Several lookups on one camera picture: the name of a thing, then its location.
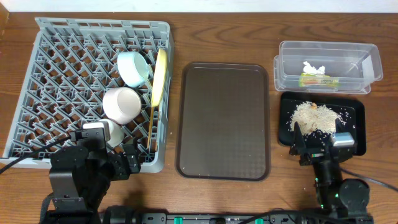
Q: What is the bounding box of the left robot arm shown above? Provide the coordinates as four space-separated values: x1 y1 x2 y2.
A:
40 121 142 223

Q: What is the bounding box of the yellow round plate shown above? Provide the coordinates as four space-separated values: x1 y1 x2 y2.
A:
151 49 167 108

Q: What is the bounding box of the pink bowl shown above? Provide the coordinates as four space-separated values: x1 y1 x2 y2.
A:
102 87 142 125

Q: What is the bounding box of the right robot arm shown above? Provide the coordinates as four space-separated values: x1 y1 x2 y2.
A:
289 119 374 223

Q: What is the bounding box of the green snack wrapper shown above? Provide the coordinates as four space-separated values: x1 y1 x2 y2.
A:
298 73 339 88

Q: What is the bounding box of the food scraps pile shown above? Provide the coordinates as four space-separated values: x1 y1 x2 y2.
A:
289 101 346 136

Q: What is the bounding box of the white tissue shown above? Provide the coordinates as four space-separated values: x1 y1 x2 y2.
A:
303 61 325 75

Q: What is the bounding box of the clear plastic bin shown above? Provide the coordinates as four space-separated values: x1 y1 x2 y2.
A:
274 40 383 95

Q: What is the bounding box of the dark brown serving tray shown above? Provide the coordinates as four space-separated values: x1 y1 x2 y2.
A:
175 62 271 182

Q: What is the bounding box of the grey plastic dishwasher rack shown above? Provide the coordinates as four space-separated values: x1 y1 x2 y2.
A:
1 17 174 173

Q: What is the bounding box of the black waste tray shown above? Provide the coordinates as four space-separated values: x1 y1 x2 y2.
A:
278 92 366 156

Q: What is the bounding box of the wooden chopstick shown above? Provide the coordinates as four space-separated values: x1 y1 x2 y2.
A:
147 107 154 150

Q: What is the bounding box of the white cup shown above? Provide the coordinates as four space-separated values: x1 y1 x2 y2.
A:
100 119 124 147

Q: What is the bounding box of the light blue bowl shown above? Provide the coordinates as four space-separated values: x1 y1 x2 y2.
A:
117 51 149 88

